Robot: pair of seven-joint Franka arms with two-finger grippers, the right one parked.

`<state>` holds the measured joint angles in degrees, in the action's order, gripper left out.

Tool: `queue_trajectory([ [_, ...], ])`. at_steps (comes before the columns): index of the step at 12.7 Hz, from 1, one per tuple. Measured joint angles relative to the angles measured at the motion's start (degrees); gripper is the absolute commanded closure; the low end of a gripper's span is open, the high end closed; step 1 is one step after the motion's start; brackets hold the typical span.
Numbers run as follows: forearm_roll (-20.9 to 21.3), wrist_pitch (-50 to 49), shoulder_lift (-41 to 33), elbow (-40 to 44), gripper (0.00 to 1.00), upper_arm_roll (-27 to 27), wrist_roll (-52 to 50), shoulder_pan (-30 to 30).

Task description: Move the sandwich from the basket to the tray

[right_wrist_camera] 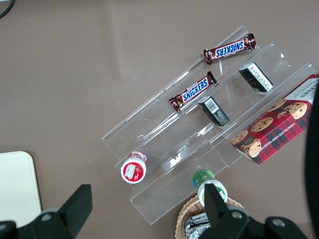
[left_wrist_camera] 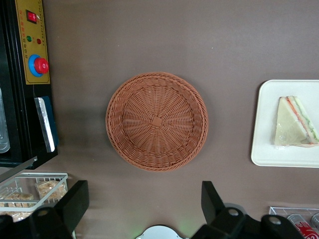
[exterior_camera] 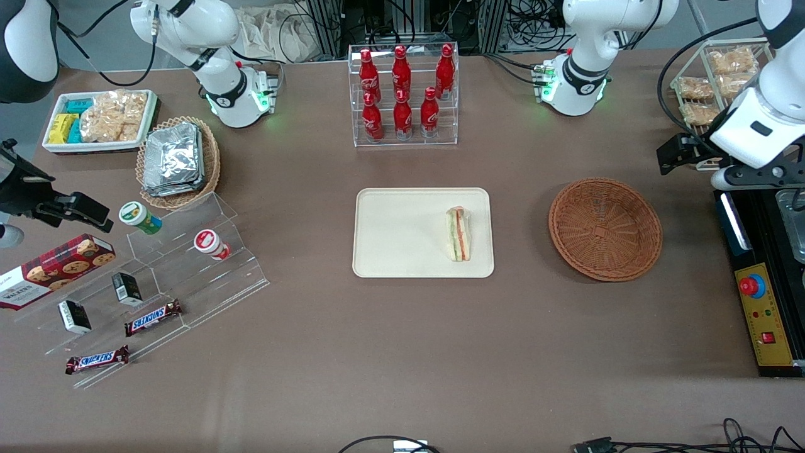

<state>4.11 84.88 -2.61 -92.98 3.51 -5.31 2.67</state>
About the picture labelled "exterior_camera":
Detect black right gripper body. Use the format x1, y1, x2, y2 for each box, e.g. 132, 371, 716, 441
0, 140, 60, 220

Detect triangular sandwich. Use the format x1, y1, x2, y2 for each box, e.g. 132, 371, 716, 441
445, 206, 473, 262

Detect dark brown round wicker basket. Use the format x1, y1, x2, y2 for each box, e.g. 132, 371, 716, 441
548, 178, 663, 282

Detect light tan wicker basket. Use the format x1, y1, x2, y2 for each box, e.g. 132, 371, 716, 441
135, 116, 221, 211

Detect cream plastic serving tray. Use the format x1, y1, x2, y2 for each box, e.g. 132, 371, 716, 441
352, 187, 495, 279

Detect wrapped bread pack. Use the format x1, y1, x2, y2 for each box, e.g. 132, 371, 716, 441
678, 77, 715, 101
682, 102, 721, 126
708, 47, 759, 75
717, 74, 762, 100

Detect green yoghurt cup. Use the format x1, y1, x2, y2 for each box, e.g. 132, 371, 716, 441
119, 201, 164, 236

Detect red tartan cookie box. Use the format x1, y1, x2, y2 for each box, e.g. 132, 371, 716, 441
0, 233, 117, 311

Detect white rectangular dish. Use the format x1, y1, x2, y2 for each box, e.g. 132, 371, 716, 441
42, 89, 158, 155

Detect yellow snack pack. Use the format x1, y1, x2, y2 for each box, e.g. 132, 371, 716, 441
48, 113, 79, 145

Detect silver foil pack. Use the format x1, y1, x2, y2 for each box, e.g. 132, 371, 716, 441
143, 170, 206, 198
145, 123, 203, 184

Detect small black box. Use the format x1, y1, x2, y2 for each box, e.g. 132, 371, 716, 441
58, 299, 92, 335
112, 272, 144, 308

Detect clear bag of crackers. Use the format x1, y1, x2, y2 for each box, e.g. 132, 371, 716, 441
80, 91, 149, 143

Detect brown snickers bar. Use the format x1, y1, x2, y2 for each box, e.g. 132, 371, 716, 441
65, 345, 130, 376
124, 299, 184, 338

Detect red yoghurt cup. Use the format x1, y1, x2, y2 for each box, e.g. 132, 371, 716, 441
193, 229, 231, 261

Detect clear acrylic step stand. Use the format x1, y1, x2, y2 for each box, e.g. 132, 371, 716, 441
126, 192, 271, 331
13, 252, 191, 390

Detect black machine with yellow panel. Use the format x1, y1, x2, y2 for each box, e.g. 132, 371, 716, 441
714, 187, 805, 379

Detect red cola bottle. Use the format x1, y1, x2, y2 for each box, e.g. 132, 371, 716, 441
419, 87, 440, 138
358, 49, 381, 104
362, 92, 384, 143
391, 45, 412, 100
393, 89, 414, 140
435, 43, 456, 100

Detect beige cloth bag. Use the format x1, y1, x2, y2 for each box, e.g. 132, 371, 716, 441
236, 5, 329, 63

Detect clear acrylic bottle rack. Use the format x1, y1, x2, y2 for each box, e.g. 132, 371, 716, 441
348, 43, 460, 148

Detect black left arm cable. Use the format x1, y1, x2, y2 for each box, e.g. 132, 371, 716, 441
657, 18, 763, 153

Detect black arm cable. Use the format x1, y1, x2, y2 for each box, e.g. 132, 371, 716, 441
45, 0, 159, 88
657, 18, 763, 153

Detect white wire rack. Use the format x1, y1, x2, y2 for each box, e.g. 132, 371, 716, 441
669, 38, 775, 172

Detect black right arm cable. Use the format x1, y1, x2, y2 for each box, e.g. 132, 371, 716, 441
45, 0, 159, 88

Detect black background cable bundle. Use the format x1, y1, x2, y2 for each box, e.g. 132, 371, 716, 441
484, 0, 582, 86

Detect black tangled table cables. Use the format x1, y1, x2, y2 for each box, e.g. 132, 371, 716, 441
604, 418, 805, 453

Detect aluminium equipment frame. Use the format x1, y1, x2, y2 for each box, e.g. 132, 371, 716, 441
302, 0, 511, 59

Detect black looped table cable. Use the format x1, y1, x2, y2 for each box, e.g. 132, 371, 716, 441
338, 435, 442, 453

